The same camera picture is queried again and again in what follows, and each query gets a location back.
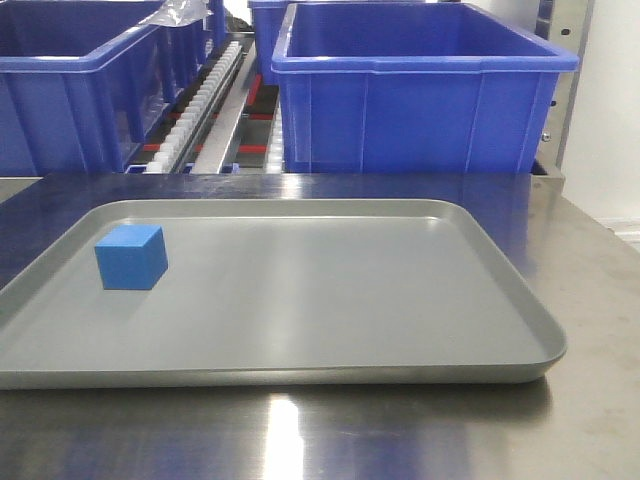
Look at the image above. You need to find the clear plastic bag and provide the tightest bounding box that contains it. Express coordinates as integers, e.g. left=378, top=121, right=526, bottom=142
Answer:
left=141, top=0, right=213, bottom=28

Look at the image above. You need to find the blue plastic bin rear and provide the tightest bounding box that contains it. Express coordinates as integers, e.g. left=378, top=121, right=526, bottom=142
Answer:
left=249, top=1, right=438, bottom=89

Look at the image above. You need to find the blue plastic bin right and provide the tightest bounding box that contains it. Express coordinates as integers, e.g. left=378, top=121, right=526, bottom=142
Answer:
left=272, top=1, right=579, bottom=173

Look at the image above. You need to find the blue plastic bin left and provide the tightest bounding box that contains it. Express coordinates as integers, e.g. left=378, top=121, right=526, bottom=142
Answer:
left=1, top=1, right=216, bottom=176

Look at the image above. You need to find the grey metal tray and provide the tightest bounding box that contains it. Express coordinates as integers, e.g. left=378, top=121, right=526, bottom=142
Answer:
left=1, top=199, right=567, bottom=389

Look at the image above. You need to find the blue plastic bin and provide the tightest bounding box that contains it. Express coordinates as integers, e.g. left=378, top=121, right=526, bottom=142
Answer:
left=249, top=1, right=438, bottom=89
left=1, top=1, right=216, bottom=176
left=272, top=1, right=579, bottom=173

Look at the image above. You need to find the white roller conveyor track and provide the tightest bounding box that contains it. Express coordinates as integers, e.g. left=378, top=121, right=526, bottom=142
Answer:
left=144, top=41, right=243, bottom=174

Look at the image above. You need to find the blue foam cube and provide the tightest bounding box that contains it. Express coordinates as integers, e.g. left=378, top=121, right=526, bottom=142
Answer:
left=94, top=224, right=168, bottom=290

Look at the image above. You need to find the steel shelf upright post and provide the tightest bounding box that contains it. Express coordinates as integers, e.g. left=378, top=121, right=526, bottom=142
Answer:
left=535, top=0, right=594, bottom=178

